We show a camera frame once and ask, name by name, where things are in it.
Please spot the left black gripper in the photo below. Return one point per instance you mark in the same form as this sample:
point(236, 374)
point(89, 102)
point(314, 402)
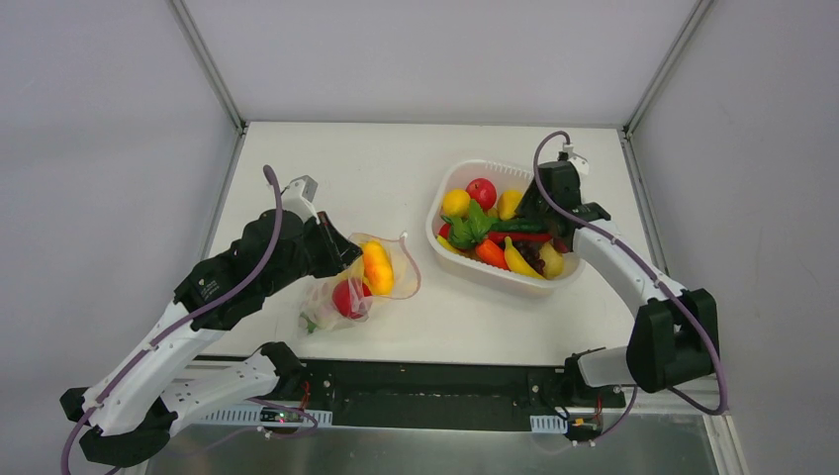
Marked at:
point(330, 242)

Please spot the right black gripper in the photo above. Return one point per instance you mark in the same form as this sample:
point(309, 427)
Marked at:
point(547, 201)

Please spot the yellow toy cabbage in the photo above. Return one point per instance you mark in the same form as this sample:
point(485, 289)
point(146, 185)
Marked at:
point(356, 269)

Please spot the orange toy mango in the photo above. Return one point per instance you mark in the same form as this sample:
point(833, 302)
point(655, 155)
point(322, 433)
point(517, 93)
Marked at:
point(378, 269)

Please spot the red toy tomato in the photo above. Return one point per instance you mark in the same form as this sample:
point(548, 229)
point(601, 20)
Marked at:
point(350, 298)

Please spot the clear zip top bag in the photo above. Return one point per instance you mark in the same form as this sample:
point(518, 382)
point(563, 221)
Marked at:
point(406, 272)

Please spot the white toy radish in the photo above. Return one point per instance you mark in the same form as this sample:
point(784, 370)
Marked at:
point(318, 311)

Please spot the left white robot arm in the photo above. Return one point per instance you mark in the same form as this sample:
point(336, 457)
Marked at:
point(133, 413)

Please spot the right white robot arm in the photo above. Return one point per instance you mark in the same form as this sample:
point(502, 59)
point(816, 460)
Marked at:
point(674, 338)

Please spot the small yellow toy pear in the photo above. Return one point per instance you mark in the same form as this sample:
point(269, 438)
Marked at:
point(508, 203)

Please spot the purple toy sweet potato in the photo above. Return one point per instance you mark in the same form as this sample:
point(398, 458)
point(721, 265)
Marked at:
point(560, 245)

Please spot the dark toy grapes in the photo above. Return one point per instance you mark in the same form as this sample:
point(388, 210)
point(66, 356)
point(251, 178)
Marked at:
point(530, 251)

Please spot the red toy apple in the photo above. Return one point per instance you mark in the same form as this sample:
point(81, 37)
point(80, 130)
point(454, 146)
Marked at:
point(483, 191)

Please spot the red toy chili pepper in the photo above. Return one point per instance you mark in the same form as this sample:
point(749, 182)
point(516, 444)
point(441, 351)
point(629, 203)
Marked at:
point(500, 237)

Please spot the yellow toy banana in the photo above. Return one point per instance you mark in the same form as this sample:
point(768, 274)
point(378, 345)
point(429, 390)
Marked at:
point(516, 262)

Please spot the orange toy carrot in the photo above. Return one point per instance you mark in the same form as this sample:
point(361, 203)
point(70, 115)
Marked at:
point(490, 253)

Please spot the yellow toy lemon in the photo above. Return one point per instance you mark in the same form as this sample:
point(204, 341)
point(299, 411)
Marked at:
point(455, 204)

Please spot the green toy leaf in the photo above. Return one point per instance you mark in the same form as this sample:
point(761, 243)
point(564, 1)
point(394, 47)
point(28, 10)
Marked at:
point(466, 233)

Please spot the white plastic basket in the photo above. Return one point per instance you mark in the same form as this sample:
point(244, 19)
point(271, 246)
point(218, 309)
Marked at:
point(504, 176)

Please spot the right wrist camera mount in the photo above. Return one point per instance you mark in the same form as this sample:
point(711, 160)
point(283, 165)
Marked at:
point(568, 153)

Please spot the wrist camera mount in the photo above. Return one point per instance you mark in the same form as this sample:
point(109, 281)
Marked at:
point(298, 196)
point(568, 153)

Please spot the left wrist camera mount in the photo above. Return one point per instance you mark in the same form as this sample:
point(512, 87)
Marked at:
point(298, 196)

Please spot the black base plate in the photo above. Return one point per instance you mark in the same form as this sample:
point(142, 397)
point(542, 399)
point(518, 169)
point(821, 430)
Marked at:
point(368, 394)

